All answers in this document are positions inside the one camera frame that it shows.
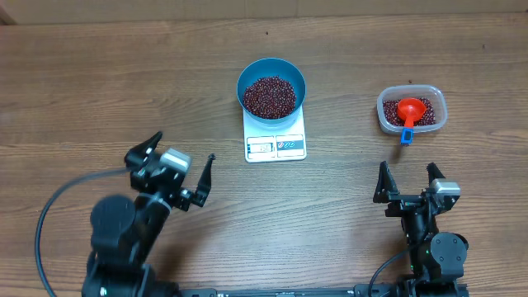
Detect orange measuring scoop blue handle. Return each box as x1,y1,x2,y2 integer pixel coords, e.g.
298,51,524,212
398,97,426,146

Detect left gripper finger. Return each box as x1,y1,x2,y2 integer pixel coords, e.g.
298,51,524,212
124,131,163,168
192,153,216,207

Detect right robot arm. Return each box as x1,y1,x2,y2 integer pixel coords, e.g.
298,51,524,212
367,161,469,296

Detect blue bowl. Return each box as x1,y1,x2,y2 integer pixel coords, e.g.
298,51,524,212
237,58,307,122

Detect white digital kitchen scale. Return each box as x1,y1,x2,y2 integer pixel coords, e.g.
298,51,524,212
243,108,308,163

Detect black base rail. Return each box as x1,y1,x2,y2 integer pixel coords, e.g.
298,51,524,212
164,282,470,297

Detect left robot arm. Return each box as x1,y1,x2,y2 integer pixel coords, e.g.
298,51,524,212
82,132,215,297

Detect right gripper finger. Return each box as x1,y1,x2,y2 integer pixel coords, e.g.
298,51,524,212
373,161,399,204
427,163,446,184

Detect red beans in bowl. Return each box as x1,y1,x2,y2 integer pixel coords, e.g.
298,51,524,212
243,76,297,120

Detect clear plastic container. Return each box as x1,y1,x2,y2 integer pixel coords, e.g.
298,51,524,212
375,84,449,135

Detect red adzuki beans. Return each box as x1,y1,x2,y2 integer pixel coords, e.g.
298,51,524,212
383,97,436,126

